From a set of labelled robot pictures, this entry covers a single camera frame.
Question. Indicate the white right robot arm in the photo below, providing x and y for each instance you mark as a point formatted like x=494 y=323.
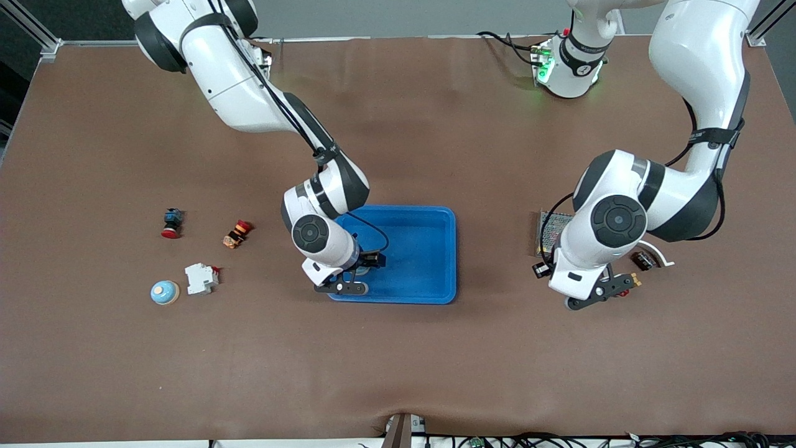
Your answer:
x=230 y=81

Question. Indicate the white label block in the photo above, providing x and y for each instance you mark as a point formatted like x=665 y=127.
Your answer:
x=418 y=425

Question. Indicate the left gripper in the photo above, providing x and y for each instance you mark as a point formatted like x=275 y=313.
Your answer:
x=541 y=270

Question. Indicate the blue plastic tray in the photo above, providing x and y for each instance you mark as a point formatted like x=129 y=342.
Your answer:
x=423 y=261

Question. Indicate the blue round knob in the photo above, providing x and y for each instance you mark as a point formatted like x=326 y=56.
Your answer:
x=362 y=274
x=165 y=292

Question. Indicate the blue red push button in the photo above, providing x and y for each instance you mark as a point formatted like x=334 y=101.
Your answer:
x=171 y=223

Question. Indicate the orange red button switch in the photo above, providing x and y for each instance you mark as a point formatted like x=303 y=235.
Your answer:
x=236 y=234

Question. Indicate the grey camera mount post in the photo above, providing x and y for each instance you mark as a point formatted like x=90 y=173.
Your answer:
x=398 y=432

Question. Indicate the aluminium frame corner bracket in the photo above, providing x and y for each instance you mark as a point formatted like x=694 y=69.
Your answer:
x=755 y=38
x=51 y=48

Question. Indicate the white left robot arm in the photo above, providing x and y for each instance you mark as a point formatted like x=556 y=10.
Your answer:
x=696 y=56

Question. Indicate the white circuit breaker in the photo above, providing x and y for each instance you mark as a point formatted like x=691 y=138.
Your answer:
x=200 y=279

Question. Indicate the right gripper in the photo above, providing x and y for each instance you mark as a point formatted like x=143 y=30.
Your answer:
x=370 y=259

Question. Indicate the metal mesh power supply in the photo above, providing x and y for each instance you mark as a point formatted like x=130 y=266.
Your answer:
x=550 y=227

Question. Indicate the dark cylindrical capacitor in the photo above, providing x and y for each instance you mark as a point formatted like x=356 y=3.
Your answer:
x=643 y=260

